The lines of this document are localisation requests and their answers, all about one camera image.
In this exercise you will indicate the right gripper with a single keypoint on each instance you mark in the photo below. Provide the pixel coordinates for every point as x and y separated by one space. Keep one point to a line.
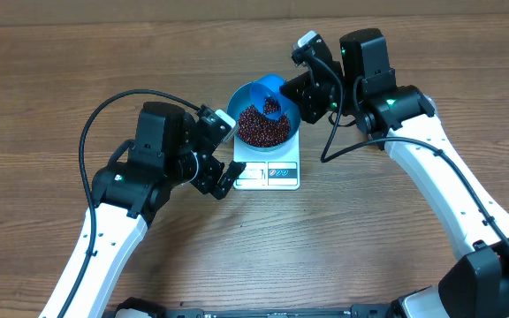
307 93

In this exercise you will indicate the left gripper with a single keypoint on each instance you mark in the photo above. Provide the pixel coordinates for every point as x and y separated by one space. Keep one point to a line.
213 169

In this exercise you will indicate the blue plastic measuring scoop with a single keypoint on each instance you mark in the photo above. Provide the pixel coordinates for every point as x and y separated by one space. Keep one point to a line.
268 88

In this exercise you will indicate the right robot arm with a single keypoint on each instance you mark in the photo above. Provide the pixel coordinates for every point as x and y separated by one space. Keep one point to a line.
403 122

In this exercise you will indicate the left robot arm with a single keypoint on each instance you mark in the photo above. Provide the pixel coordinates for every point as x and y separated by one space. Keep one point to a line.
171 147

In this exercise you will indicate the red beans in scoop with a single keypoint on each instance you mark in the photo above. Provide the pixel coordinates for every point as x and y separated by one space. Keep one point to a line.
271 106

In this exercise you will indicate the white digital kitchen scale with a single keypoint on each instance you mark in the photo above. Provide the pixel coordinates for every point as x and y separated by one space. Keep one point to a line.
276 168

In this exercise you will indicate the red beans in bowl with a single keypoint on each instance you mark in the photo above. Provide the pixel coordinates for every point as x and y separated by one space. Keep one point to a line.
259 131

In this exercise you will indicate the teal blue bowl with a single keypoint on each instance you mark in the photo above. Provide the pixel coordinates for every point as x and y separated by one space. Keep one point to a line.
241 100

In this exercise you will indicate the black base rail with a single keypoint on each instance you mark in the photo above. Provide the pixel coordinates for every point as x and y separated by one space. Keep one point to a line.
140 308

